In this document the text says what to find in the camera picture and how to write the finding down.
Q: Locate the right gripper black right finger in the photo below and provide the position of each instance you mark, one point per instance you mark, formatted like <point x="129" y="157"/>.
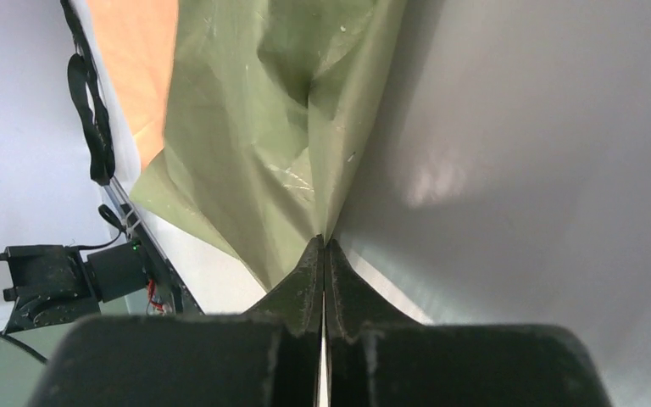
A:
<point x="379" y="356"/>

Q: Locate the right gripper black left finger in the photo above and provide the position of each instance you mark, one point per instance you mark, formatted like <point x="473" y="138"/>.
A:
<point x="268" y="355"/>

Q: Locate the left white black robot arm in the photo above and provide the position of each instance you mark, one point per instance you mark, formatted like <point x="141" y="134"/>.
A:
<point x="49" y="285"/>

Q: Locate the aluminium frame rail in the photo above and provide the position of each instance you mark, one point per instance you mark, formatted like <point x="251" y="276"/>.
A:
<point x="123" y="202"/>

